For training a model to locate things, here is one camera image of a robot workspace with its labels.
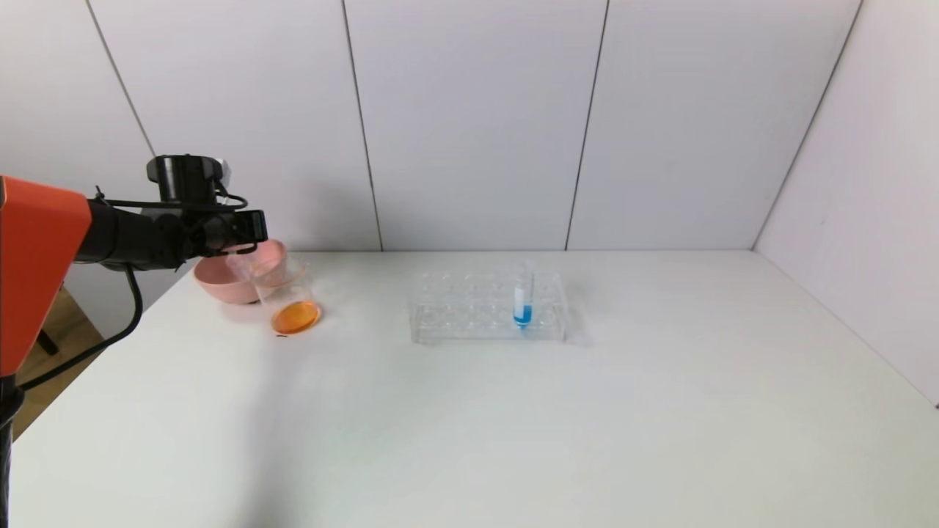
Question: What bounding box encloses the test tube with red pigment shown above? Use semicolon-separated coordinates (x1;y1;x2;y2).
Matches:
233;260;265;303

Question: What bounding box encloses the clear acrylic test tube rack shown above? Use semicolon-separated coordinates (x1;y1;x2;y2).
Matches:
409;270;570;344

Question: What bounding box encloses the clear glass beaker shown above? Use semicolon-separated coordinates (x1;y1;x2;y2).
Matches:
253;258;322;337

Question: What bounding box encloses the test tube with blue pigment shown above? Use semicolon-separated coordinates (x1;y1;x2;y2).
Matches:
512;260;536;331

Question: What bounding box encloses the test tube with yellow pigment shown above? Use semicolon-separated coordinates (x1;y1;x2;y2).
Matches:
224;245;260;275

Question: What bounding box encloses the pink plastic bowl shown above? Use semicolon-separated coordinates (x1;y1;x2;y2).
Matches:
194;239;288;305

